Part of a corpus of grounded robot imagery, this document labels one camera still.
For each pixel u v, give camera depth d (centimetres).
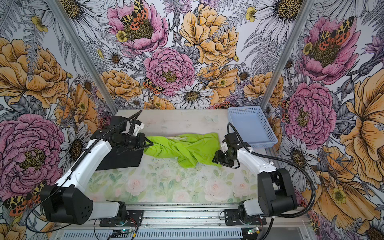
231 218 73
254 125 113
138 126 75
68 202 40
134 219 73
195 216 76
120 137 64
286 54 89
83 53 88
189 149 86
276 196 43
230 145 79
